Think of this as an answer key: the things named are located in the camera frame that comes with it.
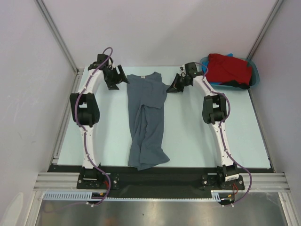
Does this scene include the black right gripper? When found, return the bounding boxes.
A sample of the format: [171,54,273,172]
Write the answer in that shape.
[166,73,190,93]

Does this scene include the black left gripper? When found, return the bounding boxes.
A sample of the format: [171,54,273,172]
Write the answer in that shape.
[104,65,129,90]

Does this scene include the grey blue t shirt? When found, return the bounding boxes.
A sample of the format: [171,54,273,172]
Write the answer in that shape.
[127,72,170,170]

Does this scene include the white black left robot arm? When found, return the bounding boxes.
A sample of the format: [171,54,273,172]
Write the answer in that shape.
[70,53,129,188]

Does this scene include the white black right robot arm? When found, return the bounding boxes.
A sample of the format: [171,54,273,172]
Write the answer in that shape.
[167,62,239,190]

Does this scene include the blue plastic basket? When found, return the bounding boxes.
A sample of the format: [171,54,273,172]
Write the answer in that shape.
[210,58,260,90]

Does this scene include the red t shirt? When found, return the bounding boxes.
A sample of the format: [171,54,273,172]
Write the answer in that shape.
[206,53,252,84]

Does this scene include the black t shirt in basket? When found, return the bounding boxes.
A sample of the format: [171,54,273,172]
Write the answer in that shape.
[221,61,260,90]

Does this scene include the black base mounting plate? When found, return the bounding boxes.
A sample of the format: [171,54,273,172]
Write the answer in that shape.
[48,164,275,199]

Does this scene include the right aluminium corner post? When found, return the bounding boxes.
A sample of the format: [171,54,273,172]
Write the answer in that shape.
[247,0,285,60]

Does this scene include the aluminium corner post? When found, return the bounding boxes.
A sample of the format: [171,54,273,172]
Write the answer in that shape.
[247,0,285,60]
[34,0,79,74]

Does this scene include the left aluminium corner post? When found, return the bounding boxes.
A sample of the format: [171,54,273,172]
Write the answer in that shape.
[34,0,79,74]

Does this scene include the slotted grey cable duct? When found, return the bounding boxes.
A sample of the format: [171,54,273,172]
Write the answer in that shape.
[43,191,226,202]

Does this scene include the aluminium front frame rail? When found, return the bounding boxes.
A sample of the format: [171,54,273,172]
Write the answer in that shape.
[34,172,290,193]

